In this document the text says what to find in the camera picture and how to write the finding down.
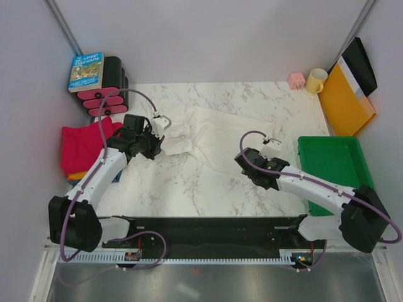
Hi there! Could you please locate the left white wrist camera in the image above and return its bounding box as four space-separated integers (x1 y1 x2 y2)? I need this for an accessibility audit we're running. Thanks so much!
150 115 172 138

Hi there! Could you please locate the yellow mug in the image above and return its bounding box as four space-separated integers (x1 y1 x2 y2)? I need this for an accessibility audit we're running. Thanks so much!
306 68 328 94

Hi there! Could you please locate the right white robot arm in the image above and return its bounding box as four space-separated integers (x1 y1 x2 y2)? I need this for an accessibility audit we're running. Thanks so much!
234 148 390 254

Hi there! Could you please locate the black pink drawer organizer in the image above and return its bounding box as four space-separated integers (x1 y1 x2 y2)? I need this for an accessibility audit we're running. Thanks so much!
77 56 129 116

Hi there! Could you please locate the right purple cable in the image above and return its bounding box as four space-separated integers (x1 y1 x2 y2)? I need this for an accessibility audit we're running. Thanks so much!
239 130 402 273

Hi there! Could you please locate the pink plug cube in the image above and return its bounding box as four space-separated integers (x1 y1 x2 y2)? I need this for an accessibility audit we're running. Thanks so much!
287 72 305 90

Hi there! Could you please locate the white slotted cable duct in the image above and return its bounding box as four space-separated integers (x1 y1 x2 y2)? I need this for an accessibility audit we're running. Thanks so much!
71 250 312 265

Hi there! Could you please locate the purple cable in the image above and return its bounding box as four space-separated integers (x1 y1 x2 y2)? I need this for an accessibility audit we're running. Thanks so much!
56 88 167 286
239 130 402 273

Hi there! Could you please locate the orange folded t shirt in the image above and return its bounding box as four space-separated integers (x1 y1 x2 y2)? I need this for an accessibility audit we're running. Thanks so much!
67 171 87 181

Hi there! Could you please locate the white t shirt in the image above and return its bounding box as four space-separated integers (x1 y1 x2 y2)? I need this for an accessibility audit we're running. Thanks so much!
157 103 281 178

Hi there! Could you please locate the red folded t shirt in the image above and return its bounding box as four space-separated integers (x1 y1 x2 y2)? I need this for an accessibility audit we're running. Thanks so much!
60 122 103 174

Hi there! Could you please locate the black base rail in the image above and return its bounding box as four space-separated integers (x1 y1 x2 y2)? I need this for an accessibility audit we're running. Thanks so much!
102 216 324 259

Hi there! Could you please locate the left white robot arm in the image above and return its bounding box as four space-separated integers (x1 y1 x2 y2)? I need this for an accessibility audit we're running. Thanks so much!
48 114 172 252

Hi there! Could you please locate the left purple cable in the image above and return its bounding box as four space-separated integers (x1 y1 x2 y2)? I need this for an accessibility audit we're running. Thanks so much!
56 88 167 286

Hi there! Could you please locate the green plastic tray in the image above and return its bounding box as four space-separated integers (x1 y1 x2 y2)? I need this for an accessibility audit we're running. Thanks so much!
297 135 377 218

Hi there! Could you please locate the blue folded t shirt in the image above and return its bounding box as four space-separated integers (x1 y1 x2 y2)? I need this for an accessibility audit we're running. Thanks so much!
67 172 122 185

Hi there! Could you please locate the blue treehouse book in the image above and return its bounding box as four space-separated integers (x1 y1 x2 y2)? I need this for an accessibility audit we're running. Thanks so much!
68 52 105 93

